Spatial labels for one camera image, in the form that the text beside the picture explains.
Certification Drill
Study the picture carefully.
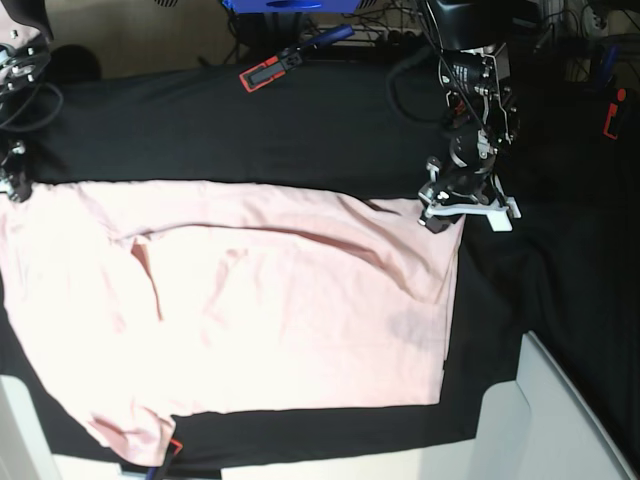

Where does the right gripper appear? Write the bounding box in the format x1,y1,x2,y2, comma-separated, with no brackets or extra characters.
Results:
1,140,32,203

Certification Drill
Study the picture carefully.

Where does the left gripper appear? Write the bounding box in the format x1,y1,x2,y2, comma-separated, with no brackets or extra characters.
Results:
418,129,521,234

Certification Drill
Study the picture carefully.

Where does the pink T-shirt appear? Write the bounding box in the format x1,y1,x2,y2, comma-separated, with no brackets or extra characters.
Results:
1,181,462,467

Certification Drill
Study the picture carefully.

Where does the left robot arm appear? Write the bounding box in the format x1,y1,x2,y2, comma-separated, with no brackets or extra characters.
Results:
386,1,521,234

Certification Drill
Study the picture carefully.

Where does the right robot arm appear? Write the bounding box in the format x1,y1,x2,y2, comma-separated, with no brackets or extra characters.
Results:
1,1,64,203

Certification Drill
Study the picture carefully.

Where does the black table cloth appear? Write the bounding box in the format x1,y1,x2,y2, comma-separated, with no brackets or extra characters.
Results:
27,62,639,474

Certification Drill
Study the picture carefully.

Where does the black power strip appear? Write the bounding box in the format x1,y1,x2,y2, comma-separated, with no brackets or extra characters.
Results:
334,28,426,48

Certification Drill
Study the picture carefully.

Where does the red black top clamp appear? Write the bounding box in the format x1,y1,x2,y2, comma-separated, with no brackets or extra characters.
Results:
239,24,354,93

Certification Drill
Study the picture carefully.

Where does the red black clamp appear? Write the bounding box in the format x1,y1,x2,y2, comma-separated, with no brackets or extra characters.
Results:
239,24,354,93
144,438,184,480
591,44,627,141

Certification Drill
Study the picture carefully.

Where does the red black right clamp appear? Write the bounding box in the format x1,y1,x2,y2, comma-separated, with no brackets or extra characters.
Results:
591,44,627,141

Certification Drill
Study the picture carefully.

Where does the blue box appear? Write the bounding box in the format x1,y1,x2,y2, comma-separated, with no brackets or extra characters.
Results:
222,0,360,14

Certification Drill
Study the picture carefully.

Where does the red black bottom clamp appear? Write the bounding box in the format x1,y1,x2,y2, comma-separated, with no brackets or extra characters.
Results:
144,438,184,480

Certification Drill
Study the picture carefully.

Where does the white table frame left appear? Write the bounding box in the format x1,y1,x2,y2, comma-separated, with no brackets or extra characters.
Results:
1,375,123,480

